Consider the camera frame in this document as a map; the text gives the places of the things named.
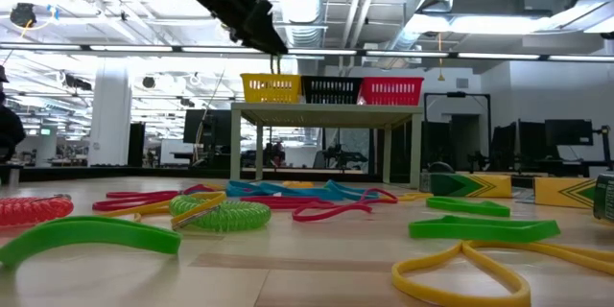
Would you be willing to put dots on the blue rubber band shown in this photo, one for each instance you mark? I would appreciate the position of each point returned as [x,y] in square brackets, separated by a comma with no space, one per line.
[336,192]
[249,189]

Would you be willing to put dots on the orange-red coil wristband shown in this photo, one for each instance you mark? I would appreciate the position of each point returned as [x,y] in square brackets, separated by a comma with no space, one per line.
[33,211]

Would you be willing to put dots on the person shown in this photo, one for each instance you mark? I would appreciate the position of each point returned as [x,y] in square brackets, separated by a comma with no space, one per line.
[9,129]

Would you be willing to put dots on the bright ceiling light panel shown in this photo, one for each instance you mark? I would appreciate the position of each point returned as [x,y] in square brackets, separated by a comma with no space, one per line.
[479,24]

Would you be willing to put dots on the black door frame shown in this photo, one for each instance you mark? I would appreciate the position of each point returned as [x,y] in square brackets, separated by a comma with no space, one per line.
[455,95]

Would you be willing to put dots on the red rubber band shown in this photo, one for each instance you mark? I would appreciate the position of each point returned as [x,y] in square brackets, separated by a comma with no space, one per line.
[125,204]
[278,201]
[331,211]

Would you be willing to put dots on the yellow green crayon box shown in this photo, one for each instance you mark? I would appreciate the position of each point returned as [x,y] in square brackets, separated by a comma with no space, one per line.
[551,192]
[494,185]
[605,199]

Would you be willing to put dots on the green rubber band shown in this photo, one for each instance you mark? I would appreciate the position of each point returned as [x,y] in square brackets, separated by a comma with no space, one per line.
[479,232]
[96,232]
[460,208]

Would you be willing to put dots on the green coil wristband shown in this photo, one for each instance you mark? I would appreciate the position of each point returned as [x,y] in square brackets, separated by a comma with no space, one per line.
[230,218]

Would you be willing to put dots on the yellow-orange coil wristband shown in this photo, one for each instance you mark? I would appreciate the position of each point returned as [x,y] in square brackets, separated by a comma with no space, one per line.
[297,184]

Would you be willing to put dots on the yellow rubber band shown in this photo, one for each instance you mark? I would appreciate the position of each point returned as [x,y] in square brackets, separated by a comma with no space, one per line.
[201,207]
[417,197]
[398,278]

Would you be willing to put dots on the white column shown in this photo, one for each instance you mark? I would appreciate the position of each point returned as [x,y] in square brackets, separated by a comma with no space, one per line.
[110,115]

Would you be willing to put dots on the silver spiral ventilation duct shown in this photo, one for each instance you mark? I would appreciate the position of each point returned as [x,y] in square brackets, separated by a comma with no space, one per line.
[307,9]

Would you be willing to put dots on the red plastic basket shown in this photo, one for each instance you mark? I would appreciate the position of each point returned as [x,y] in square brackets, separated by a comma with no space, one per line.
[391,92]

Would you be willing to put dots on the long ceiling light strip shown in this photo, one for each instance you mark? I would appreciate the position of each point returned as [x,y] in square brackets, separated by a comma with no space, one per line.
[129,48]

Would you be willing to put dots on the black plastic basket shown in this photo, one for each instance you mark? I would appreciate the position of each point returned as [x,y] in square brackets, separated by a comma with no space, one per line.
[331,91]

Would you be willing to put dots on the black tall speaker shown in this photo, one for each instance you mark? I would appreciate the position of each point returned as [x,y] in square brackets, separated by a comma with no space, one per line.
[136,144]

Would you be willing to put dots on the pale green riser shelf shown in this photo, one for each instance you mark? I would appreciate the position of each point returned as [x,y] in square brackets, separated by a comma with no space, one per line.
[326,115]

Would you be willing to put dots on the yellow plastic basket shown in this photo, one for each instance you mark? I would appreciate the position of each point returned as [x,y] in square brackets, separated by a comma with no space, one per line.
[268,88]

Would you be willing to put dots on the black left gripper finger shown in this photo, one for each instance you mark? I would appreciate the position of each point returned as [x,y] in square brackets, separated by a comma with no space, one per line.
[266,24]
[259,40]

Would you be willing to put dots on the black monitor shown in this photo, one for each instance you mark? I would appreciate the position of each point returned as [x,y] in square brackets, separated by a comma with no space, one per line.
[206,127]
[568,133]

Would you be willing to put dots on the green exit sign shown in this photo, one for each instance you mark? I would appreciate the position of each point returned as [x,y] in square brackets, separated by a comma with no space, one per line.
[45,131]

